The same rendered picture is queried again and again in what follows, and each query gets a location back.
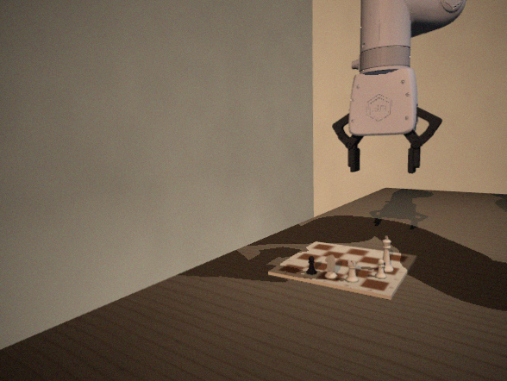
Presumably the white pawn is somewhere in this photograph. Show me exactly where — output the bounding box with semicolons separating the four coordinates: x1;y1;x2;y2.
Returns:
375;259;386;279

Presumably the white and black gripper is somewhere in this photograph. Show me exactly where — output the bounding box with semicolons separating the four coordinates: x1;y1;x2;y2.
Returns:
332;66;442;173

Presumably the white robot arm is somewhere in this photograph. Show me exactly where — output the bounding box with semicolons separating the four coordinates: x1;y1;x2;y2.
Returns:
351;0;466;72

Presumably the white chess king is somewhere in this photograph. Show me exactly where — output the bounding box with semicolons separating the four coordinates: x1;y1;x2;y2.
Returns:
382;236;393;272

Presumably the checkered chessboard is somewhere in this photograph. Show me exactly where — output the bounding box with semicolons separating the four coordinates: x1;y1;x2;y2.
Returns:
268;241;416;300

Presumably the white rook chess piece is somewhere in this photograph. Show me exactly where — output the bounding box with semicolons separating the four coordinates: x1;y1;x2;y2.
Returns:
346;260;359;283

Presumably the white knight chess piece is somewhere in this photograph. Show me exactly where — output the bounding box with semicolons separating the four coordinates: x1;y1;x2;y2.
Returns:
325;255;337;279

